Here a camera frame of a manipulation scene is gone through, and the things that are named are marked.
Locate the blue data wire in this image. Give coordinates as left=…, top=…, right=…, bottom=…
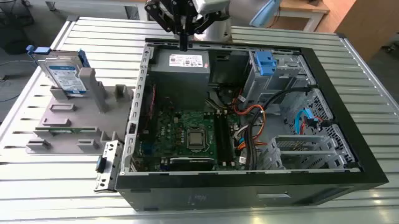
left=294, top=109, right=322, bottom=136

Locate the hard disk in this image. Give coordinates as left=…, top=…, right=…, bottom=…
left=27, top=45, right=91, bottom=98

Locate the grey power supply unit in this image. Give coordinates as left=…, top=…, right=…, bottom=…
left=150, top=49, right=211, bottom=110

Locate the black RAM slot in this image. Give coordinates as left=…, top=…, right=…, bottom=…
left=215, top=111, right=227, bottom=167
left=223, top=111, right=236, bottom=167

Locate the thin red wire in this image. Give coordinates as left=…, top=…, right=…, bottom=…
left=144, top=83, right=158, bottom=134

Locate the orange red wire bundle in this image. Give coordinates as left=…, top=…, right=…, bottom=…
left=234, top=104, right=270, bottom=152

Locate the black open PC case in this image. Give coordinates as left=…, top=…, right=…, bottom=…
left=114, top=37, right=390, bottom=212

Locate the grey parts rack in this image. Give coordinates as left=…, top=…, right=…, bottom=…
left=26, top=67, right=138, bottom=155

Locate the pale blue floor cable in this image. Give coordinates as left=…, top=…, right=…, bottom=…
left=0, top=60, right=40, bottom=103

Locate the white framed wooden desk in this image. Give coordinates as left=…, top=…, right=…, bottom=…
left=124, top=0, right=331, bottom=32

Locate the black round bin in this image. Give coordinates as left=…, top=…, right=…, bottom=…
left=2, top=25, right=32, bottom=56

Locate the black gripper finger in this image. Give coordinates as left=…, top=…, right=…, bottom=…
left=143, top=0, right=186, bottom=52
left=184, top=11, right=232, bottom=51

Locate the green RAM stick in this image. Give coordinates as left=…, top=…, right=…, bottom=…
left=35, top=126, right=96, bottom=135

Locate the metal disk bay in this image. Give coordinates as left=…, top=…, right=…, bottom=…
left=270, top=134, right=355, bottom=170

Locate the orange red power wire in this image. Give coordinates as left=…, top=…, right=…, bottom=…
left=305, top=115, right=334, bottom=129

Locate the green motherboard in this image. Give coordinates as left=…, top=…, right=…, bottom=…
left=136, top=109, right=247, bottom=172

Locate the metal expansion slot bracket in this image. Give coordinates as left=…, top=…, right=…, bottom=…
left=94, top=140, right=122, bottom=193

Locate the blue plastic drive latch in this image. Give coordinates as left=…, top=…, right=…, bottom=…
left=254, top=51, right=278, bottom=77

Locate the black CPU socket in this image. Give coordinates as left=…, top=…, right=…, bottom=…
left=186, top=126, right=210, bottom=153

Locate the black graphics card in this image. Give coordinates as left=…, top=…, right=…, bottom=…
left=162, top=156, right=216, bottom=172

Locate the grey wire bundle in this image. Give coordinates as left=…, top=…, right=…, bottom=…
left=232, top=125, right=250, bottom=140

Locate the black chair caster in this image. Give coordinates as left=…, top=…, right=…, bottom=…
left=385, top=41, right=399, bottom=54

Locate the metal optical drive cage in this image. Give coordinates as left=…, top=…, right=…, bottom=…
left=243, top=50, right=313, bottom=110

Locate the silver CPU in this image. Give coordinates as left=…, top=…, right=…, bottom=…
left=190, top=132, right=207, bottom=147

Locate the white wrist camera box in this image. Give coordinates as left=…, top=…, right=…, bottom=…
left=192, top=0, right=230, bottom=15

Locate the wooden cabinet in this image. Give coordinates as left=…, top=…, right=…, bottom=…
left=335, top=0, right=399, bottom=63

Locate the yellow black wire bundle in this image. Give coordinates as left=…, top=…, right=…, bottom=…
left=206, top=98, right=234, bottom=112

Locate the black mesh basket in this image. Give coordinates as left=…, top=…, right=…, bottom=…
left=0, top=0, right=36, bottom=27

